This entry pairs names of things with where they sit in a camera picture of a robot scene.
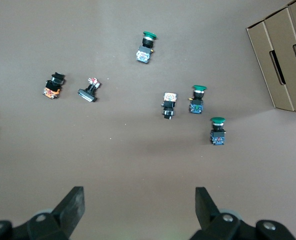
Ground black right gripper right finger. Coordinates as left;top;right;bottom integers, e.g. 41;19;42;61
189;187;296;240

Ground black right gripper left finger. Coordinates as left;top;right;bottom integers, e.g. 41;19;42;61
0;186;86;240

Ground green push button blue block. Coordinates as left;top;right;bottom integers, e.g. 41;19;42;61
135;30;158;64
187;84;208;115
209;116;227;147

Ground brown cardboard box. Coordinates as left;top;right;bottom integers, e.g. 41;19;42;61
245;0;296;116

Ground beige black switch block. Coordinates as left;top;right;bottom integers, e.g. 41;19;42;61
161;91;178;121

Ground black flat-head switch red terminals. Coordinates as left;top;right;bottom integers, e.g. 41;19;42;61
77;76;102;103

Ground black selector switch orange block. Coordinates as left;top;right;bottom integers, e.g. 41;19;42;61
41;72;67;100

